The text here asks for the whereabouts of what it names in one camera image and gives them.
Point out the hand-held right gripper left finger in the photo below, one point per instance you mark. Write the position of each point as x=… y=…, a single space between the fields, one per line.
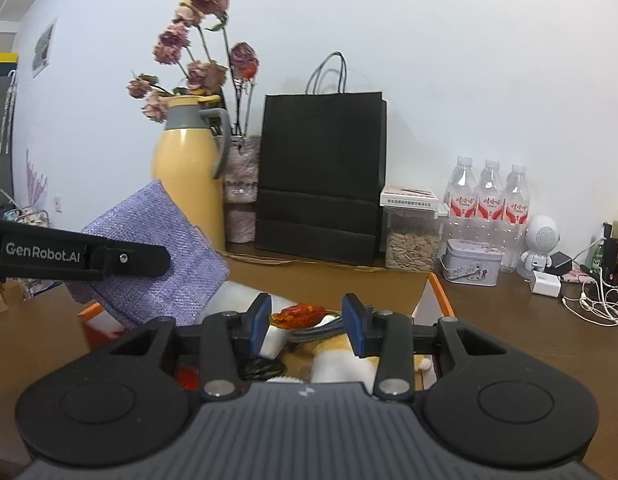
x=261 y=322

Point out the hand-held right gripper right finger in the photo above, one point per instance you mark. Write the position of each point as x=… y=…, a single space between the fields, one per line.
x=353 y=327

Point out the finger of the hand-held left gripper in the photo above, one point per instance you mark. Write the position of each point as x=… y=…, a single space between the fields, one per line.
x=139 y=259

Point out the red dried flower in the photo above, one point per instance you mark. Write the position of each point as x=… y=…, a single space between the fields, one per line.
x=301 y=316

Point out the purple fabric pouch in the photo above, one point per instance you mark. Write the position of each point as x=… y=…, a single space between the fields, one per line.
x=179 y=240

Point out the red cardboard box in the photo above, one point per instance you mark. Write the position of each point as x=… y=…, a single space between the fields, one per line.
x=339 y=285

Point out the clear container of seeds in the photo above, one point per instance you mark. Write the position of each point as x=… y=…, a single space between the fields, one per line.
x=411 y=247

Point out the yellow thermos jug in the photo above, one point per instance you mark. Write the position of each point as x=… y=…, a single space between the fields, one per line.
x=184 y=170

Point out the pink knitted vase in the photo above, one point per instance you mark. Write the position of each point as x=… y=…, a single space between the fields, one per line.
x=241 y=190

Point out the grey tin box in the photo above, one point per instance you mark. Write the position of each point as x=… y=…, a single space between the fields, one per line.
x=471 y=260

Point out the flat white box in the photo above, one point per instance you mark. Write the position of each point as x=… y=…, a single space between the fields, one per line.
x=409 y=196

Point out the black paper bag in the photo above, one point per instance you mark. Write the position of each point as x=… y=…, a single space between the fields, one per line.
x=319 y=175

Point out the clear water bottle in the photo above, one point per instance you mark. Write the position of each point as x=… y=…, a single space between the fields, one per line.
x=460 y=205
x=515 y=210
x=489 y=207

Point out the white charger cube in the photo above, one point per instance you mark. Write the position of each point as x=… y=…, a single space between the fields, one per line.
x=545 y=286

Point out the white robot speaker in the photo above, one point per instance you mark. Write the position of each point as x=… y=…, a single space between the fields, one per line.
x=541 y=235

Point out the black power adapter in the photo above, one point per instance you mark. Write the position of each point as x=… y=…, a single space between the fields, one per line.
x=561 y=262

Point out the pink patterned pouch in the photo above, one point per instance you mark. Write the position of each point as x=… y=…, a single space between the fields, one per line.
x=579 y=276

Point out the small green bottle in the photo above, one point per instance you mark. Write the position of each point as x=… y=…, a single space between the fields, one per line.
x=597 y=257

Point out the bunch of dried roses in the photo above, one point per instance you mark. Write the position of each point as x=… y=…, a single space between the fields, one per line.
x=204 y=5

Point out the black stick device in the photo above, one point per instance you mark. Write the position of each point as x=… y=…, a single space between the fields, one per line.
x=610 y=255

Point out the white wall outlet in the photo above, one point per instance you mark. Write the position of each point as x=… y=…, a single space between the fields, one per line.
x=59 y=203

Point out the purple flower wall decal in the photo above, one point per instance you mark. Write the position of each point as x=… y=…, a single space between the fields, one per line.
x=36 y=182

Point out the framed wall picture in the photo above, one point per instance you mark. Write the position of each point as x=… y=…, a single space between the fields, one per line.
x=44 y=47

